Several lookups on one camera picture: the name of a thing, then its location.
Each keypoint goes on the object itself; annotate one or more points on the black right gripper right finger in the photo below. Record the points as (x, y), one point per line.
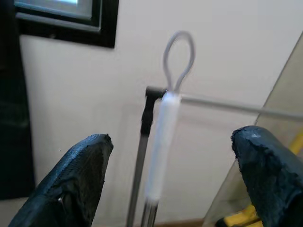
(272, 179)

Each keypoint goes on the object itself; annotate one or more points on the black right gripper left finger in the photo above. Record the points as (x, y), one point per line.
(71, 189)

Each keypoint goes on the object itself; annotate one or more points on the silver broom with white grip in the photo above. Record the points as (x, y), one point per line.
(163, 142)

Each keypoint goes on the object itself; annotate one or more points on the leaning tinted glass panel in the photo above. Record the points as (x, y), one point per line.
(279, 99)

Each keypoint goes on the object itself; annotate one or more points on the black hanging cloth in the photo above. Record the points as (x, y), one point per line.
(14, 94)

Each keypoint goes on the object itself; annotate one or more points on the black framed window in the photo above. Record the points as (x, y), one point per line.
(71, 35)

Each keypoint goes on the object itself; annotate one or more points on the yellow metal frame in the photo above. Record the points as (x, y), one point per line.
(239, 217)

